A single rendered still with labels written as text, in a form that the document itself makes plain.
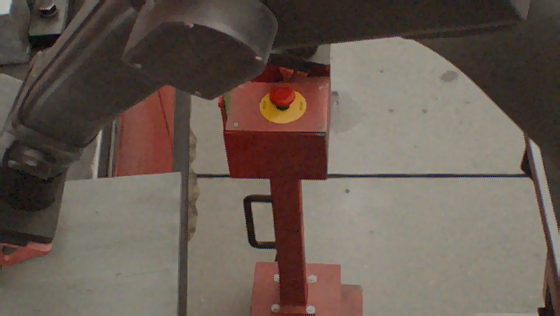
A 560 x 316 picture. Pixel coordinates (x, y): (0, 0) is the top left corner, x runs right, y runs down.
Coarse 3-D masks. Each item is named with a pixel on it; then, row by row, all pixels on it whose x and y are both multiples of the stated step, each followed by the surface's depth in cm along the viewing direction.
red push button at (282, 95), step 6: (276, 90) 121; (282, 90) 121; (288, 90) 121; (270, 96) 121; (276, 96) 121; (282, 96) 121; (288, 96) 120; (294, 96) 121; (276, 102) 120; (282, 102) 120; (288, 102) 120; (282, 108) 122; (288, 108) 123
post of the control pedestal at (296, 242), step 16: (272, 192) 144; (288, 192) 144; (272, 208) 148; (288, 208) 147; (288, 224) 151; (288, 240) 155; (304, 240) 163; (288, 256) 160; (304, 256) 165; (288, 272) 165; (304, 272) 166; (288, 288) 170; (304, 288) 170
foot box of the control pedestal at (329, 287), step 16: (256, 272) 181; (272, 272) 181; (320, 272) 180; (336, 272) 180; (256, 288) 178; (272, 288) 178; (320, 288) 178; (336, 288) 178; (352, 288) 190; (256, 304) 176; (320, 304) 175; (336, 304) 175; (352, 304) 187
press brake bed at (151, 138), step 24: (168, 96) 180; (120, 120) 125; (144, 120) 145; (168, 120) 177; (120, 144) 122; (144, 144) 143; (168, 144) 174; (120, 168) 120; (144, 168) 141; (168, 168) 171
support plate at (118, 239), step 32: (64, 192) 86; (96, 192) 86; (128, 192) 86; (160, 192) 86; (64, 224) 84; (96, 224) 83; (128, 224) 83; (160, 224) 83; (64, 256) 81; (96, 256) 81; (128, 256) 81; (160, 256) 80; (0, 288) 79; (32, 288) 79; (64, 288) 79; (96, 288) 78; (128, 288) 78; (160, 288) 78
